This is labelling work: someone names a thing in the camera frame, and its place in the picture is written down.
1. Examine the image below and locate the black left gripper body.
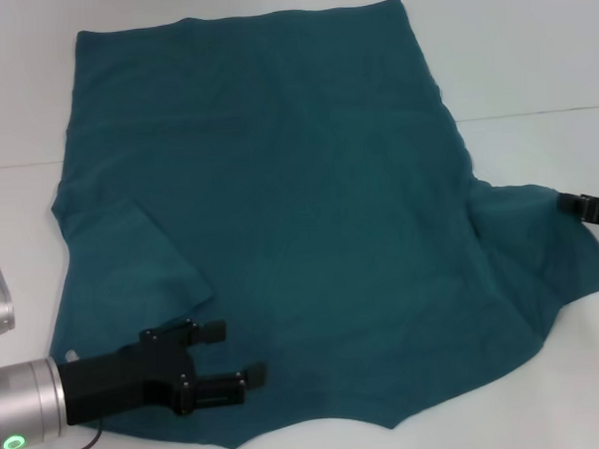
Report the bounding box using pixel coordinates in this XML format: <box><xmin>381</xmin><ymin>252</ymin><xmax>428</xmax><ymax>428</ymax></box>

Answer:
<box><xmin>55</xmin><ymin>328</ymin><xmax>200</xmax><ymax>428</ymax></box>

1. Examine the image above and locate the teal blue shirt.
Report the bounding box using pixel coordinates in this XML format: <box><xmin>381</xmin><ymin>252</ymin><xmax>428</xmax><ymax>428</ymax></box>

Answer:
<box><xmin>34</xmin><ymin>0</ymin><xmax>599</xmax><ymax>449</ymax></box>

